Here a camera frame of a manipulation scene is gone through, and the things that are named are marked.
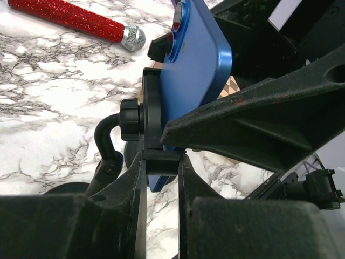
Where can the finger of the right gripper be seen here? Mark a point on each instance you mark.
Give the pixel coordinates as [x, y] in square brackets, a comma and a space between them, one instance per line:
[273, 124]

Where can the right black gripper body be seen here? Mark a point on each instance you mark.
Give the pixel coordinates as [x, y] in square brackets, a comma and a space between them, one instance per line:
[260, 49]

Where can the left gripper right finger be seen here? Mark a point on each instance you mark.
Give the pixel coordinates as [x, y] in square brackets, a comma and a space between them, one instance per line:
[211, 226]

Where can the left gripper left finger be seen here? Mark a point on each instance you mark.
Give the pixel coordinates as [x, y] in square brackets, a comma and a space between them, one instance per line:
[109, 224]

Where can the blue case phone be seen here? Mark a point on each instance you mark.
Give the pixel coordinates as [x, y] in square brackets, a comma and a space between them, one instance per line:
[197, 61]

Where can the black phone stand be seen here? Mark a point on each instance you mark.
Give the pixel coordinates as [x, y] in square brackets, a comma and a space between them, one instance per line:
[130, 151]
[135, 121]

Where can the wooden chessboard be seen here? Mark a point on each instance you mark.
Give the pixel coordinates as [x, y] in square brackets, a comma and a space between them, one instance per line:
[230, 88]

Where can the red toy microphone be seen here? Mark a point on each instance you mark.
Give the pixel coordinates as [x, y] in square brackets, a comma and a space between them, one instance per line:
[131, 37]

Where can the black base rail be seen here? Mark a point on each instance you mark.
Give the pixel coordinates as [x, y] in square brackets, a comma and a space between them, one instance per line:
[273, 187]

